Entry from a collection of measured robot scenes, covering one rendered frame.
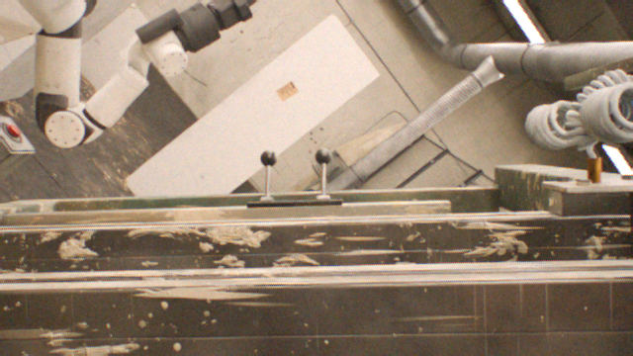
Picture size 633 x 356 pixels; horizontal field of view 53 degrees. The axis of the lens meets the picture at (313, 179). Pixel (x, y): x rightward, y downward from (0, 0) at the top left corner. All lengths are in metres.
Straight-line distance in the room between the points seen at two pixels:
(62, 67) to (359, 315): 1.08
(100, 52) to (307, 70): 2.19
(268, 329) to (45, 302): 0.16
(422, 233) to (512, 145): 9.23
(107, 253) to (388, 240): 0.34
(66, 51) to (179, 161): 3.64
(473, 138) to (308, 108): 5.20
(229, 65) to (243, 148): 4.45
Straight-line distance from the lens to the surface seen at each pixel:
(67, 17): 0.91
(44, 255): 0.87
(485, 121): 9.80
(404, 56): 9.44
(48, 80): 1.44
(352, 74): 4.91
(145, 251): 0.82
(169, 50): 1.37
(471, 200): 1.58
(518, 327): 0.46
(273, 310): 0.45
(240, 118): 4.91
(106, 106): 1.43
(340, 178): 6.78
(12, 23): 1.23
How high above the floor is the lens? 1.60
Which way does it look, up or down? 5 degrees down
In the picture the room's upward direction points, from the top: 52 degrees clockwise
